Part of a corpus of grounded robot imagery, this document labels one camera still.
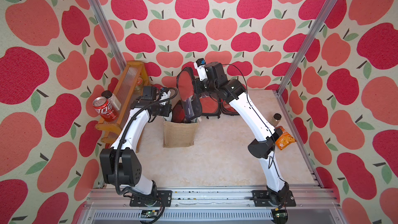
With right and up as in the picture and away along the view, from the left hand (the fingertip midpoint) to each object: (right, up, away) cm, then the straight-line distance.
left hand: (171, 110), depth 84 cm
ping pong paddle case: (+11, +4, -5) cm, 13 cm away
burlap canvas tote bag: (+5, -12, -4) cm, 14 cm away
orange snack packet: (+67, -18, +6) cm, 70 cm away
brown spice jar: (+63, -6, +10) cm, 64 cm away
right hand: (+13, +14, -10) cm, 21 cm away
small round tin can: (-24, +16, +17) cm, 33 cm away
